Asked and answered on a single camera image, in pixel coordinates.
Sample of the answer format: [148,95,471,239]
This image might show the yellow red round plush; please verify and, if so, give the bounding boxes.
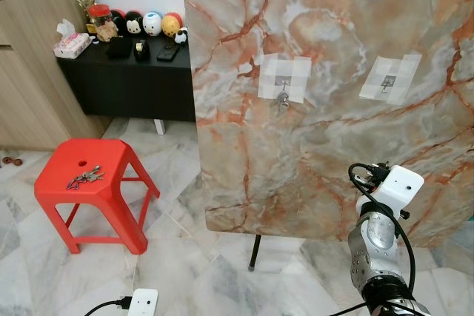
[161,12,184,39]

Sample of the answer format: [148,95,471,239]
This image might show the white tape patch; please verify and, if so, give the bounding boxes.
[257,54,313,104]
[358,53,423,107]

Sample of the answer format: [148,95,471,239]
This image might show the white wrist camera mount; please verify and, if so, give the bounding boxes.
[355,165,426,220]
[127,288,159,316]

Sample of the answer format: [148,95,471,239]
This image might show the white blue round plush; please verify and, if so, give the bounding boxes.
[142,11,164,38]

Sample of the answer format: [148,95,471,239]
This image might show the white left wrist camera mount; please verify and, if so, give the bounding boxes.
[127,288,159,316]

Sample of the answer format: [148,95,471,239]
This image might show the marble pattern board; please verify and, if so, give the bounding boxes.
[181,0,474,249]

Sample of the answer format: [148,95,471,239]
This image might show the black red mouse plush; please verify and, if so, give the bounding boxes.
[111,10,126,36]

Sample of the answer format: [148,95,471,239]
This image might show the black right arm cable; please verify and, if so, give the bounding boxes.
[330,161,418,316]

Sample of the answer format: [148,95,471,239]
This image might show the small metal wall hook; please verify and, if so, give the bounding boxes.
[275,75,292,95]
[378,73,398,95]

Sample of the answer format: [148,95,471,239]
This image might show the black sideboard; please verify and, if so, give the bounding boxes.
[57,38,197,123]

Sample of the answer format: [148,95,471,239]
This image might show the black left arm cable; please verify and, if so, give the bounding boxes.
[82,297,133,316]

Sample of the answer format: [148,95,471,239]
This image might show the red plastic stool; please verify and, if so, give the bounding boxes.
[33,138,161,256]

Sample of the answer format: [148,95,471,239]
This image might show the black white mouse plush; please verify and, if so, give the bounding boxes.
[122,10,144,38]

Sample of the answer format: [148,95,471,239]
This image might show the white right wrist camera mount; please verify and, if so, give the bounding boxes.
[355,165,426,220]

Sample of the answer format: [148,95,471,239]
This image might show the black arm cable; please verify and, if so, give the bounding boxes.
[82,297,133,316]
[330,161,418,316]

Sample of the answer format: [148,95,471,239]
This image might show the light wooden cabinet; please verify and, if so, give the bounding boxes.
[0,0,113,151]

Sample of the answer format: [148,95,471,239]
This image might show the black board stand leg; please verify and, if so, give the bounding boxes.
[248,235,262,271]

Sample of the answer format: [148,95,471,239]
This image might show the silver key bunch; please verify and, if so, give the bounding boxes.
[273,91,292,114]

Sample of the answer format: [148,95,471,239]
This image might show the clear jar red lid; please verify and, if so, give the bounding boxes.
[87,3,114,36]

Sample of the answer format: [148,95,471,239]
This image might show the small brown teddy toy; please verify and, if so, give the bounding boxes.
[96,21,120,42]

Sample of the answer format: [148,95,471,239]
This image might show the keys with purple cord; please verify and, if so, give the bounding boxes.
[65,168,106,191]

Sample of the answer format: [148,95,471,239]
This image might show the pink tissue box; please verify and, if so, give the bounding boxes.
[53,18,93,60]

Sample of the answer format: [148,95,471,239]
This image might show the black tape dispenser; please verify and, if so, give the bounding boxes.
[133,38,151,63]

